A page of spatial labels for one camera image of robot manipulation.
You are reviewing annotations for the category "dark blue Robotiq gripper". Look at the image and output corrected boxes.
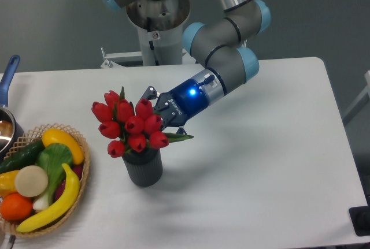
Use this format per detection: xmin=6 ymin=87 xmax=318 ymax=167
xmin=139 ymin=79 xmax=209 ymax=135

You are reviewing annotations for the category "red tulip bouquet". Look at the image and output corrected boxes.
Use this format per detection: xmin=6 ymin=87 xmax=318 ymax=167
xmin=91 ymin=89 xmax=193 ymax=158

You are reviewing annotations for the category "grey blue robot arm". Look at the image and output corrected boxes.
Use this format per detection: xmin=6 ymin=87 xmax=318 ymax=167
xmin=102 ymin=0 xmax=271 ymax=128

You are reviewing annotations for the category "dark grey ribbed vase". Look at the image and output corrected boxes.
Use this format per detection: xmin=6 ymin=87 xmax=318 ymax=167
xmin=122 ymin=148 xmax=163 ymax=187

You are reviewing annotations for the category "dark red vegetable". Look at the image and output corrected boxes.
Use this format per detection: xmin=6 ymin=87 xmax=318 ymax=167
xmin=54 ymin=165 xmax=83 ymax=201

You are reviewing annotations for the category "yellow banana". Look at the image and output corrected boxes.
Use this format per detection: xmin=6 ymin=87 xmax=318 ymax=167
xmin=16 ymin=163 xmax=80 ymax=233

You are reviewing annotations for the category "green bok choy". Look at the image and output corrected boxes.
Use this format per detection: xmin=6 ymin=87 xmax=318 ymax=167
xmin=33 ymin=143 xmax=73 ymax=212

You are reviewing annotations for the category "woven wicker basket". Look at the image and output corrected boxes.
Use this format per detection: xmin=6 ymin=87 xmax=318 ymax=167
xmin=1 ymin=123 xmax=90 ymax=238

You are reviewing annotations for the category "green cucumber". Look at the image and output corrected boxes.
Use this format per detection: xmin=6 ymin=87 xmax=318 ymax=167
xmin=1 ymin=140 xmax=45 ymax=174

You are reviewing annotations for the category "beige round disc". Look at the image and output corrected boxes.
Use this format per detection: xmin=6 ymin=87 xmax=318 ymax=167
xmin=14 ymin=165 xmax=49 ymax=198

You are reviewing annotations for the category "yellow bell pepper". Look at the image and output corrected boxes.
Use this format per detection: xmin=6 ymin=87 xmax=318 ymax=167
xmin=0 ymin=170 xmax=19 ymax=198

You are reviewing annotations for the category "orange fruit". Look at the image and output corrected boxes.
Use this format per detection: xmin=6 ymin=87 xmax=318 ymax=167
xmin=1 ymin=193 xmax=33 ymax=221

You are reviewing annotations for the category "black device at table edge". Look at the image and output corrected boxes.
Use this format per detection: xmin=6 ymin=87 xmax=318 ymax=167
xmin=349 ymin=206 xmax=369 ymax=236

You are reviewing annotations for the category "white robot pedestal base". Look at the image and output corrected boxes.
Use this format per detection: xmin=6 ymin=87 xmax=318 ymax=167
xmin=102 ymin=0 xmax=190 ymax=68

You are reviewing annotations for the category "blue handled saucepan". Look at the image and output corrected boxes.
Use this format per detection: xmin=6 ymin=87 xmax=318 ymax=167
xmin=1 ymin=55 xmax=24 ymax=162

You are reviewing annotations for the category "white frame at right edge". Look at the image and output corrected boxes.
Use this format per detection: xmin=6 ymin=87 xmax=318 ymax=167
xmin=342 ymin=71 xmax=369 ymax=127

